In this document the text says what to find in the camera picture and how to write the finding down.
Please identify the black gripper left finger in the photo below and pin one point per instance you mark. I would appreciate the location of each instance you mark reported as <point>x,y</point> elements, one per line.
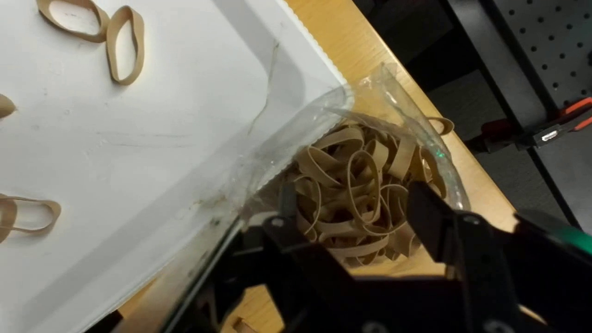
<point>315,288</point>

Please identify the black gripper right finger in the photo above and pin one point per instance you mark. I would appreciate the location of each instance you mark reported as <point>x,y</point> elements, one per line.
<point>487,277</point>

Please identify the clear packet of rubber bands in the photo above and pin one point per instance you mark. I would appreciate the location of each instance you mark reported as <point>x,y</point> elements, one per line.
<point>363,185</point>

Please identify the white plastic storage box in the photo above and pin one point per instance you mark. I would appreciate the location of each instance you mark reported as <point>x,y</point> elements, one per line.
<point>154,122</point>

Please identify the black perforated board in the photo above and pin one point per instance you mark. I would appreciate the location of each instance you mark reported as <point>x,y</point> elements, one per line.
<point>555,48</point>

